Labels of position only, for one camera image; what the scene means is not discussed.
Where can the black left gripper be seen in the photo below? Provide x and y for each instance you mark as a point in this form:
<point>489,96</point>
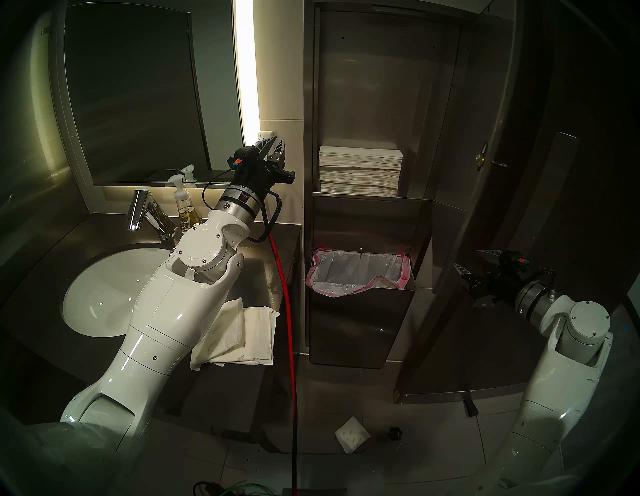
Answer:
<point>260,177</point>

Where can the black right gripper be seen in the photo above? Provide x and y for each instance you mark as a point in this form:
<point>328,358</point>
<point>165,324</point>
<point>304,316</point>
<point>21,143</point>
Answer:
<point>502,285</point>

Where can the silver key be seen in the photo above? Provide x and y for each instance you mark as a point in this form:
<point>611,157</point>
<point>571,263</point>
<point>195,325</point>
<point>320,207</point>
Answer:
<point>483,157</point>

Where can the stainless towel dispenser door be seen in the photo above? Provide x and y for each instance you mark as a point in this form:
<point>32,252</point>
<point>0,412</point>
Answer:
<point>475,100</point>

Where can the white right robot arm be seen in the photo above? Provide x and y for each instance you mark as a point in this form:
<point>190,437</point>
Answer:
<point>560,390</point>

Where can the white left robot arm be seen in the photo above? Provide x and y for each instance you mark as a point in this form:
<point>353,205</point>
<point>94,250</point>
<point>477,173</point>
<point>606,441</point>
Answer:
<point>170,310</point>

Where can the white paper towel stack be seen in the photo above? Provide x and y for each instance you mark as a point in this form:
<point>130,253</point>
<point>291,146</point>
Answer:
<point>360,170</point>

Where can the stainless dispenser cabinet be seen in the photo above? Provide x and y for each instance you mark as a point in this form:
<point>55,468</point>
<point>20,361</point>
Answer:
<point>375,75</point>

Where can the vertical light strip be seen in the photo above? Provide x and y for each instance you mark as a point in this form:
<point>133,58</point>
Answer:
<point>247,65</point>

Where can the clear soap pump bottle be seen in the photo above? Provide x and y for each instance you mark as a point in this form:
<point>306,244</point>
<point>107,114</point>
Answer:
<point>187,215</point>

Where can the pink trash bag liner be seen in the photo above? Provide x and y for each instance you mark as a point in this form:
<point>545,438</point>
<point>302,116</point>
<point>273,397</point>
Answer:
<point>350,272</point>

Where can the stainless trash bin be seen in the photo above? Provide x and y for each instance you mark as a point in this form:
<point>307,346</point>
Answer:
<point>355,332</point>

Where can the dark door stop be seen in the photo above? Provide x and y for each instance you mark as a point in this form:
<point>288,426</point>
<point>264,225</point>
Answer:
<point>471,406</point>

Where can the chrome faucet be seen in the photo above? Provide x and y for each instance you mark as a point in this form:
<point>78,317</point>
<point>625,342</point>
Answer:
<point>137,210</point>

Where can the black knob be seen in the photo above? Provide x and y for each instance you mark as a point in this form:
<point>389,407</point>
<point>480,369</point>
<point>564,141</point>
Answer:
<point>395,434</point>

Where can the folded white paper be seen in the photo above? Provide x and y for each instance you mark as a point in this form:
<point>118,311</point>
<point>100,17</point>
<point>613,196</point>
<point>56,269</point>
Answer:
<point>352,435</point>

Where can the white sink basin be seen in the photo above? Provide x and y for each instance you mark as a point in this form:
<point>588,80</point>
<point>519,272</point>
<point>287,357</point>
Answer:
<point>100,295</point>

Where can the white wall outlet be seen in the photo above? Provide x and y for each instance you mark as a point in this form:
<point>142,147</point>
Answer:
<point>265,134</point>

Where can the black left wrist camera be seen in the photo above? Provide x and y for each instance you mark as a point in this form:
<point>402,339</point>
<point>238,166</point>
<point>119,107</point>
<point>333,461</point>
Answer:
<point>242,156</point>

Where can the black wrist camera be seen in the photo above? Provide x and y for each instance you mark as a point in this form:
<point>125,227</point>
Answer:
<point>242,156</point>
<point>517,261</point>

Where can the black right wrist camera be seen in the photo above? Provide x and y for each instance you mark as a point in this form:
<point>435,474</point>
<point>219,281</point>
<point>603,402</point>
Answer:
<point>517,261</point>

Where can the wall mirror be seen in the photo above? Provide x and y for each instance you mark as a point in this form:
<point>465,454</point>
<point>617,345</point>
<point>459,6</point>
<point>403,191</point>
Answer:
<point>135,100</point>

